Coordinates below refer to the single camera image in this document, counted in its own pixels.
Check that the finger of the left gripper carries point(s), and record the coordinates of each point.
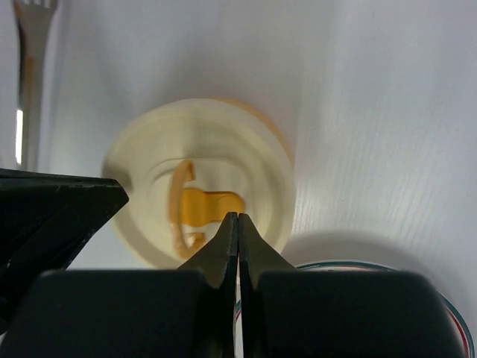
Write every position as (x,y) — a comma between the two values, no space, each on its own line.
(46,220)

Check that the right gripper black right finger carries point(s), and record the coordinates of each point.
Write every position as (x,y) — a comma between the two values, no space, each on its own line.
(286,312)

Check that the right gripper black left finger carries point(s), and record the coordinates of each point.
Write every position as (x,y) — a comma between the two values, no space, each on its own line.
(186,312)

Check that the round beige container lid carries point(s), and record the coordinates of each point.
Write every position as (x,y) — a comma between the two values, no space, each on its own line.
(184,166)

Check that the metal food tongs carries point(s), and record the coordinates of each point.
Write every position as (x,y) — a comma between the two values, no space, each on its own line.
(33,22)

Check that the round beige lunch container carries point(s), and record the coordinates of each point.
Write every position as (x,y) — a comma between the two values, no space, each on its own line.
(265,121)

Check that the patterned round plate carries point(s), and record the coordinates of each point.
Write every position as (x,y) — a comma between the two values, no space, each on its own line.
(459,325)

